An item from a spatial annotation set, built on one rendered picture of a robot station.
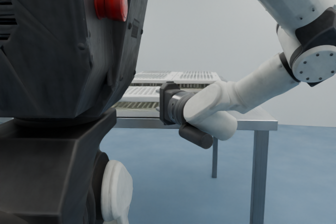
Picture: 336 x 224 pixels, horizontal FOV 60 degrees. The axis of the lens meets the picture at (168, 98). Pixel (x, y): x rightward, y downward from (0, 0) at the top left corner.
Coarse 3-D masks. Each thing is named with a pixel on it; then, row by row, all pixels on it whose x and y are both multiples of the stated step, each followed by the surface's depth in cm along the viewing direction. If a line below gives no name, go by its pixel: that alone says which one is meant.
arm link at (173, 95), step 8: (160, 88) 81; (168, 88) 81; (176, 88) 82; (160, 96) 82; (168, 96) 78; (176, 96) 74; (160, 104) 82; (168, 104) 75; (176, 104) 72; (160, 112) 82; (168, 112) 75; (168, 120) 79; (176, 120) 73
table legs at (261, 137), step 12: (264, 132) 96; (216, 144) 244; (264, 144) 96; (216, 156) 246; (264, 156) 97; (216, 168) 248; (252, 168) 101; (264, 168) 98; (252, 180) 101; (264, 180) 98; (252, 192) 101; (264, 192) 99; (252, 204) 101; (264, 204) 100; (252, 216) 101
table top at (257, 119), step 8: (224, 80) 205; (232, 112) 103; (248, 112) 103; (256, 112) 103; (264, 112) 103; (120, 120) 96; (128, 120) 96; (136, 120) 95; (144, 120) 95; (152, 120) 95; (160, 120) 95; (240, 120) 93; (248, 120) 93; (256, 120) 93; (264, 120) 93; (272, 120) 93; (168, 128) 95; (176, 128) 95; (240, 128) 94; (248, 128) 94; (256, 128) 93; (264, 128) 93; (272, 128) 93
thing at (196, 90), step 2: (178, 84) 162; (182, 86) 153; (192, 86) 153; (202, 86) 153; (180, 88) 146; (182, 88) 146; (184, 88) 146; (186, 88) 146; (188, 88) 146; (190, 88) 146; (192, 88) 146; (194, 88) 146; (196, 88) 146; (198, 88) 146; (200, 88) 146; (202, 88) 146; (184, 90) 144; (186, 90) 144; (188, 90) 144; (190, 90) 144; (192, 90) 144; (194, 90) 144; (196, 90) 144; (198, 90) 144; (200, 90) 144; (190, 92) 146; (194, 92) 146; (196, 92) 145
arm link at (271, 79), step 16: (288, 48) 49; (272, 64) 54; (288, 64) 52; (240, 80) 60; (256, 80) 56; (272, 80) 54; (288, 80) 53; (240, 96) 58; (256, 96) 57; (272, 96) 57
